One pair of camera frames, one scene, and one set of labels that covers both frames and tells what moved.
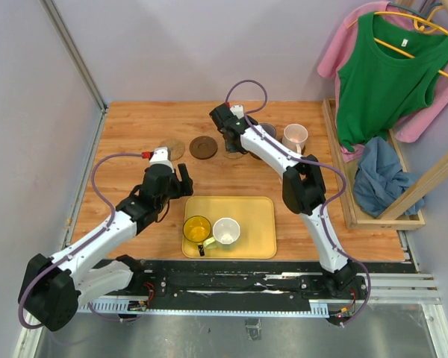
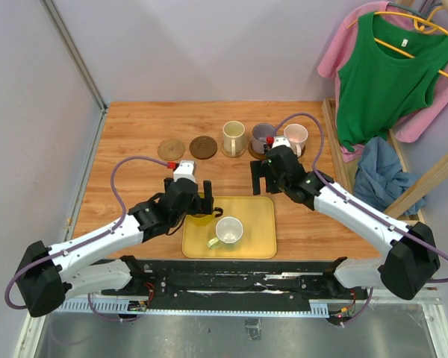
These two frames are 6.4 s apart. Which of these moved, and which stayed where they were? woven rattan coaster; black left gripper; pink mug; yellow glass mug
Moved: yellow glass mug; black left gripper
Stayed: woven rattan coaster; pink mug
